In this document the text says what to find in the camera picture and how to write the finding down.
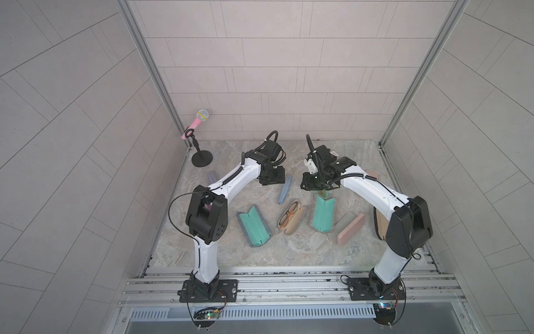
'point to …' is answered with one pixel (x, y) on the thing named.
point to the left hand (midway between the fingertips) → (284, 179)
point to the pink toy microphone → (201, 115)
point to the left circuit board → (208, 313)
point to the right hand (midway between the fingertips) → (301, 185)
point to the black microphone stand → (203, 157)
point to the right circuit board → (385, 313)
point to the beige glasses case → (292, 217)
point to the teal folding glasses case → (323, 214)
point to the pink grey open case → (346, 226)
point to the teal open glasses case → (254, 226)
